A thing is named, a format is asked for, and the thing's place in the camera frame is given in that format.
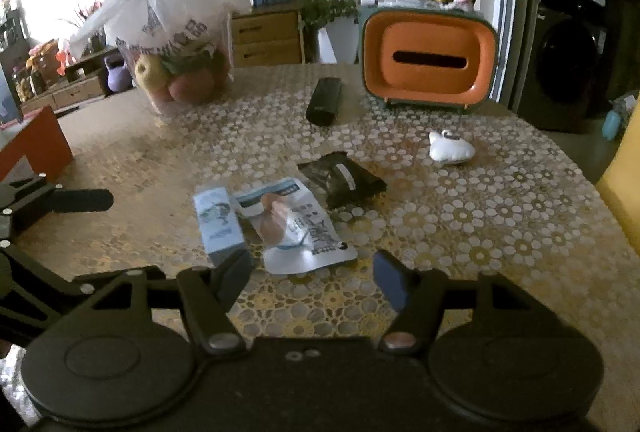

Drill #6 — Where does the dark washing machine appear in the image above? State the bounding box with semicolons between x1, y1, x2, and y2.
520;0;614;133

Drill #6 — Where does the white door frame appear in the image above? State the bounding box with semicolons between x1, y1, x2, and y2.
492;0;529;111

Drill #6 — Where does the blue white carton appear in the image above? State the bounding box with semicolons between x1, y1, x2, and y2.
193;186;249;268

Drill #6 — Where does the red cardboard box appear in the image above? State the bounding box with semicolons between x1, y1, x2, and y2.
0;106;75;186

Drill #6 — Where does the green orange tissue box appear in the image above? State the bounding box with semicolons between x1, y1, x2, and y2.
359;0;501;113

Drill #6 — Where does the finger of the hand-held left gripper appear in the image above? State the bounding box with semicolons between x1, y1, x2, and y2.
0;242;151;344
0;174;115;238

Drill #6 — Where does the black wrapper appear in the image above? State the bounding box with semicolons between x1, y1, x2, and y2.
297;151;389;209

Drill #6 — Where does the red apple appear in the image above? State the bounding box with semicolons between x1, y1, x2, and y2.
167;66;216;106

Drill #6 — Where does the wooden drawer cabinet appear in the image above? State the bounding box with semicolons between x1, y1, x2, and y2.
230;2;309;68

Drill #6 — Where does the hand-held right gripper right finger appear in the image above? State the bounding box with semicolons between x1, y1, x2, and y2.
372;249;532;356

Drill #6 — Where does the purple kettlebell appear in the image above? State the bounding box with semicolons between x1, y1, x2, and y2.
105;55;135;94

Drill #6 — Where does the blue bottle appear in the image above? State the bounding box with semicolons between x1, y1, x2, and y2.
601;108;625;141

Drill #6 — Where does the wooden television cabinet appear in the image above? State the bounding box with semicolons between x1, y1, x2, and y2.
17;47;136;113

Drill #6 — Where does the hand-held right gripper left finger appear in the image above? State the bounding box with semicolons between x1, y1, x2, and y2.
92;248;256;361

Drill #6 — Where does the yellow chair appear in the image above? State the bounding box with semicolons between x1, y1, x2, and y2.
595;94;640;258

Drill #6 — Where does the yellow apple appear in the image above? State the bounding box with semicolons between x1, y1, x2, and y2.
135;54;166;89

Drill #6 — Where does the black remote control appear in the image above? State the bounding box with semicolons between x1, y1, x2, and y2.
306;77;344;127

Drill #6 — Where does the white printed snack packet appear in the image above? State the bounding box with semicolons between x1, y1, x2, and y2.
235;177;359;276

